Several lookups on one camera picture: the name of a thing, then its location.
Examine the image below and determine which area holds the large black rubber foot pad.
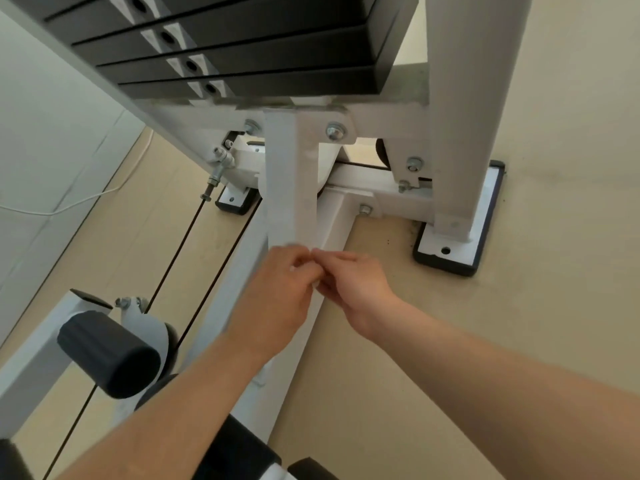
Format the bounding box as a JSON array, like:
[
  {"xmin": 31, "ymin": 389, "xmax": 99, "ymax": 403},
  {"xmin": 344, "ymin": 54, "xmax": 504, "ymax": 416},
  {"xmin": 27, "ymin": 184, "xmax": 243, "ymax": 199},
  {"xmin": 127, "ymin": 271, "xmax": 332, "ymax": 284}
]
[{"xmin": 412, "ymin": 160, "xmax": 506, "ymax": 277}]

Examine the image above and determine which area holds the person's right hand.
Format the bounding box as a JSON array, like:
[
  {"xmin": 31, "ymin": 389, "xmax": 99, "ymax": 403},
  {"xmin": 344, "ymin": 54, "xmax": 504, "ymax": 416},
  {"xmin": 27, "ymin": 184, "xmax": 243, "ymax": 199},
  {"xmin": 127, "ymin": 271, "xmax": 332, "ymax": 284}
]
[{"xmin": 311, "ymin": 249, "xmax": 402, "ymax": 342}]

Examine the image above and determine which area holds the person's left hand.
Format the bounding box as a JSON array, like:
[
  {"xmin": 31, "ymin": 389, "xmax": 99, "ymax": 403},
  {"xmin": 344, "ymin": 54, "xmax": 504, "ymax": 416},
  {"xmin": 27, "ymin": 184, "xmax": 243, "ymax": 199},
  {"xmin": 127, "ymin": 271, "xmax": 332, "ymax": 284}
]
[{"xmin": 223, "ymin": 244, "xmax": 321, "ymax": 363}]

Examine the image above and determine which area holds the white gym machine frame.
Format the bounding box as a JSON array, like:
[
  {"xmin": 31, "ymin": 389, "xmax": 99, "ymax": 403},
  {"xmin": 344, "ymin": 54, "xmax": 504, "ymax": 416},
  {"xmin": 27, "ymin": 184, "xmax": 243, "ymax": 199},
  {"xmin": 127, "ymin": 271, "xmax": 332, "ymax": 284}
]
[{"xmin": 0, "ymin": 0, "xmax": 533, "ymax": 480}]

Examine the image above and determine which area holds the person's right forearm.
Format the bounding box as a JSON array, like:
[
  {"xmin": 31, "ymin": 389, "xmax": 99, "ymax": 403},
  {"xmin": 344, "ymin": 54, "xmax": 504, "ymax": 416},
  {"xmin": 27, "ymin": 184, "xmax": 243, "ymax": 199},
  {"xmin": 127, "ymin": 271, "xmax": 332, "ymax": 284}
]
[{"xmin": 372, "ymin": 298, "xmax": 640, "ymax": 480}]

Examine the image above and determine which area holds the black seat cushion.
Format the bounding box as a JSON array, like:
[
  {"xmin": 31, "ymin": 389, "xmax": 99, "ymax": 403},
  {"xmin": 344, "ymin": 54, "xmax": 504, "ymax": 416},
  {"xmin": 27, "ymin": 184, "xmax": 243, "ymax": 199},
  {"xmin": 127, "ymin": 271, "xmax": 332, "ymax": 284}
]
[{"xmin": 192, "ymin": 414, "xmax": 282, "ymax": 480}]

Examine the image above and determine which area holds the thin white cord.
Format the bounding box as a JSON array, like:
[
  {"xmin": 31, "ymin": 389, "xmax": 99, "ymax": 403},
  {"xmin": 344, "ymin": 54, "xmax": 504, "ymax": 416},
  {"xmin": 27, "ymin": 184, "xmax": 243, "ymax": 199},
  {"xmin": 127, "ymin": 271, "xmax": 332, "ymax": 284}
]
[{"xmin": 0, "ymin": 129, "xmax": 154, "ymax": 217}]

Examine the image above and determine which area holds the black steel cable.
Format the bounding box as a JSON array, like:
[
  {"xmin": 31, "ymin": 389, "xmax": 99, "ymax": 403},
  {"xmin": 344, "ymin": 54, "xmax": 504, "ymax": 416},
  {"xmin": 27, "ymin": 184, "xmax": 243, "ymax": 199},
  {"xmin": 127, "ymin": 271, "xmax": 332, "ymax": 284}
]
[
  {"xmin": 176, "ymin": 199, "xmax": 263, "ymax": 348},
  {"xmin": 42, "ymin": 197, "xmax": 209, "ymax": 480}
]

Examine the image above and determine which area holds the silver cable end fitting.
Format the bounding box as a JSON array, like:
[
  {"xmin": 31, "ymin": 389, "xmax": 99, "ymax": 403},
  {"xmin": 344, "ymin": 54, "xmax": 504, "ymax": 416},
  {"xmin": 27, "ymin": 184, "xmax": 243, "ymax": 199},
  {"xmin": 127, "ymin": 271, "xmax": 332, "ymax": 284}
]
[{"xmin": 200, "ymin": 146, "xmax": 236, "ymax": 202}]

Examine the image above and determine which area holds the white protective film strip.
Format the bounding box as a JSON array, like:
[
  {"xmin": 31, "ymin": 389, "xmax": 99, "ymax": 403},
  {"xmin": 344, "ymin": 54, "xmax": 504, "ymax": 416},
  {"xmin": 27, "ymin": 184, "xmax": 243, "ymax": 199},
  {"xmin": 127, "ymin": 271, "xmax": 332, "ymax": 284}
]
[{"xmin": 263, "ymin": 109, "xmax": 321, "ymax": 315}]

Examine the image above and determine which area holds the black foam roller pad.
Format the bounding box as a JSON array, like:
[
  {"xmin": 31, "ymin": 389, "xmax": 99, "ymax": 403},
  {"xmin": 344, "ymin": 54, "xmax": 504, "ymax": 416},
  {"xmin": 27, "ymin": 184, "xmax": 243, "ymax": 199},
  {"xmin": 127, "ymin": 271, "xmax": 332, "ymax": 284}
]
[
  {"xmin": 0, "ymin": 439, "xmax": 34, "ymax": 480},
  {"xmin": 57, "ymin": 310, "xmax": 162, "ymax": 400}
]

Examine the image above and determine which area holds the person's left forearm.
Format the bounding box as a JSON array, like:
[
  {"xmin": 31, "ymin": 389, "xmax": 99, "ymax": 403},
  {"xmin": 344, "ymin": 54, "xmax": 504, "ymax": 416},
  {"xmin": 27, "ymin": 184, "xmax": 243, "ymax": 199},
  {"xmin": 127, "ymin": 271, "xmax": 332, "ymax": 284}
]
[{"xmin": 54, "ymin": 333, "xmax": 273, "ymax": 480}]

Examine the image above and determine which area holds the small black rubber foot pad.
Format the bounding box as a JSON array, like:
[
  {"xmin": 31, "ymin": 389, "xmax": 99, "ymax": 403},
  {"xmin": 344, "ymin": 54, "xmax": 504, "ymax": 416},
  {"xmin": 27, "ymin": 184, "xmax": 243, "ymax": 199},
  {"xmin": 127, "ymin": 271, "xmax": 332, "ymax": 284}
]
[{"xmin": 215, "ymin": 186, "xmax": 259, "ymax": 216}]

